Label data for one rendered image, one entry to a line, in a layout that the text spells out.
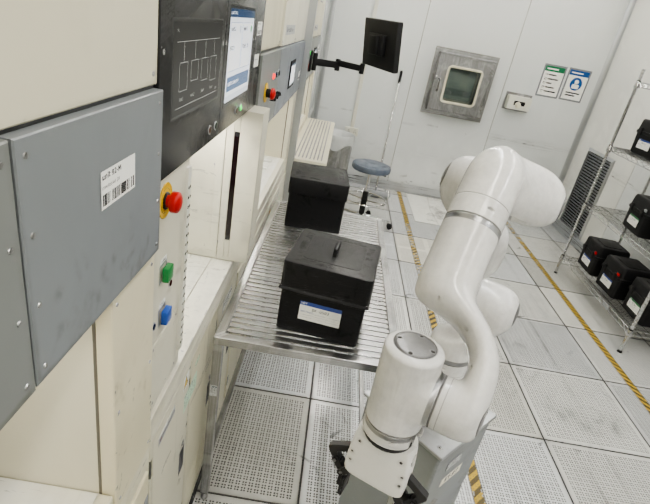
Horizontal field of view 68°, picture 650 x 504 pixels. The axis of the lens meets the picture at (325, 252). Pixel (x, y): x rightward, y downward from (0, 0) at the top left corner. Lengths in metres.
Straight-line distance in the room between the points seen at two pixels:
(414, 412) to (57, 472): 0.67
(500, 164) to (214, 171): 1.06
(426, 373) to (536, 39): 5.43
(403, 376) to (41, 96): 0.51
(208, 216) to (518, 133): 4.76
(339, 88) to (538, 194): 4.85
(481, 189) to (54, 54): 0.57
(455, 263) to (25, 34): 0.56
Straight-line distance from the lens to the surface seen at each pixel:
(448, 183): 0.97
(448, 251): 0.72
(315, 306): 1.55
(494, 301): 1.23
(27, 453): 1.06
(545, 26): 5.95
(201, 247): 1.76
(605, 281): 4.34
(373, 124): 5.72
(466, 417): 0.68
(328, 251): 1.59
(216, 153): 1.62
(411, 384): 0.66
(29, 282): 0.56
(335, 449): 0.84
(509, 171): 0.79
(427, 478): 1.43
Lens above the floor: 1.69
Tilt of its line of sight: 25 degrees down
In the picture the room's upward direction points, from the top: 11 degrees clockwise
